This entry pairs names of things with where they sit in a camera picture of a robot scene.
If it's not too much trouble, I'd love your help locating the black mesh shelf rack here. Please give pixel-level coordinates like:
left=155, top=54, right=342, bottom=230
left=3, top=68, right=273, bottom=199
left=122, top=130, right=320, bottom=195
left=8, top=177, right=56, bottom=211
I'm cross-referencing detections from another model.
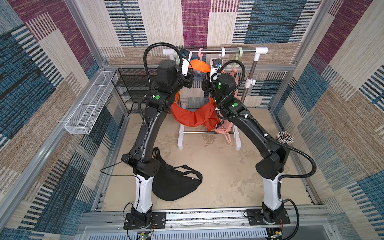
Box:
left=112, top=68, right=150, bottom=114

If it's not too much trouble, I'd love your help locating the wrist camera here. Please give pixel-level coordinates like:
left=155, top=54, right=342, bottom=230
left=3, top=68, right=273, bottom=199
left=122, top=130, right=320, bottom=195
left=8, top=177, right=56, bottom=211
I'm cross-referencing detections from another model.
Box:
left=210, top=58, right=223, bottom=82
left=180, top=48, right=194, bottom=79

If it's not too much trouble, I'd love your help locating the white and steel clothes rack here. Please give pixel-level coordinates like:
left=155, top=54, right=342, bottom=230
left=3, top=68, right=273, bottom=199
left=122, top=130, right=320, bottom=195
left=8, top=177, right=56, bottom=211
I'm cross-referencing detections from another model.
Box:
left=163, top=47, right=269, bottom=151

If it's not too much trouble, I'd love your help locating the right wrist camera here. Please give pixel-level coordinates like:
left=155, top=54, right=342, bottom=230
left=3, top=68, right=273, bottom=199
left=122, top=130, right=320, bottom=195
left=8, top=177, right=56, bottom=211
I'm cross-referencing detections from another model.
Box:
left=210, top=58, right=223, bottom=82

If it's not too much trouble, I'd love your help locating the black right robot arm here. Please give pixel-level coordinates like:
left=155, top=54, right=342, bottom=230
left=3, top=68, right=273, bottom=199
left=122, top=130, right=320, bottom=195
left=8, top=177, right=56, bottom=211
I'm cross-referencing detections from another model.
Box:
left=203, top=58, right=317, bottom=225

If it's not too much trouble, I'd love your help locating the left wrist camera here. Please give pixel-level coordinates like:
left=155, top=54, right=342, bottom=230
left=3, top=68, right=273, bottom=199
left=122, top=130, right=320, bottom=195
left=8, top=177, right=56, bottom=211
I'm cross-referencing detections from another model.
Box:
left=180, top=48, right=194, bottom=79

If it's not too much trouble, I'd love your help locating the cup of coloured pencils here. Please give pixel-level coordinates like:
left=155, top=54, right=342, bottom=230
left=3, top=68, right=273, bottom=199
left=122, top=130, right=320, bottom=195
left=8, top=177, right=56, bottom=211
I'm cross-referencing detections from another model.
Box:
left=276, top=131, right=294, bottom=145

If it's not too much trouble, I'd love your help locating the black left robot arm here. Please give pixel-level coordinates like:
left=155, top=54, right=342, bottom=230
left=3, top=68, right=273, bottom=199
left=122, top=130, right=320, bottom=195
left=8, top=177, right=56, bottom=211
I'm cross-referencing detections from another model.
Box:
left=122, top=43, right=194, bottom=227

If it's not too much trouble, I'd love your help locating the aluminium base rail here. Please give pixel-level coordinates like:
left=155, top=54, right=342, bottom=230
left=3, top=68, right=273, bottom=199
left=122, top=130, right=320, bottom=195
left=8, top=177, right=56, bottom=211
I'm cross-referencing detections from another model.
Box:
left=75, top=205, right=342, bottom=240

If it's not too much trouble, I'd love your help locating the white wire wall basket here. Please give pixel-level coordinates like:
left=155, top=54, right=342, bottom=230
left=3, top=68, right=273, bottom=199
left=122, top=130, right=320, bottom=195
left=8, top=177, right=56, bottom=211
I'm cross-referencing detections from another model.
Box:
left=65, top=71, right=115, bottom=135

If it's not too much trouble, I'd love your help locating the black waist bag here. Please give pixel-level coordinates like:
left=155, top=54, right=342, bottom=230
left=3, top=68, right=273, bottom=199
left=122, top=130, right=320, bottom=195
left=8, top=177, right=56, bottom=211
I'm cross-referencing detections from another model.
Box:
left=152, top=147, right=203, bottom=202

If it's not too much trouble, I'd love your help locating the pink hook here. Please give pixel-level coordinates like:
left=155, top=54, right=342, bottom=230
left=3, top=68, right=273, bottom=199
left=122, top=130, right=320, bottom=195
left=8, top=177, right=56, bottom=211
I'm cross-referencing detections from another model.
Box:
left=198, top=48, right=203, bottom=61

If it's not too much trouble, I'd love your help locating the right green hook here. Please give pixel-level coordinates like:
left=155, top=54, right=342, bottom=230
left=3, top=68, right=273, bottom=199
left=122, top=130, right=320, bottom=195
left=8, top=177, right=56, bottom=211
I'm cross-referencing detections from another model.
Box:
left=235, top=47, right=243, bottom=60

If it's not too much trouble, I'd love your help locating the white hook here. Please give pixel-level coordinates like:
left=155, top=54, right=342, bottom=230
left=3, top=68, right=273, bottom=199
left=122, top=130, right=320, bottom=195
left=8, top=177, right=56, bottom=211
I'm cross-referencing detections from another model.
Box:
left=219, top=47, right=226, bottom=59

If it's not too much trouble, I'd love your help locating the pink waist bag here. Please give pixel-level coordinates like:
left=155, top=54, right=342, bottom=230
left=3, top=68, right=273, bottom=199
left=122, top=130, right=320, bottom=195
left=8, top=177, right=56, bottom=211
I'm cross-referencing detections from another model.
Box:
left=214, top=67, right=241, bottom=145

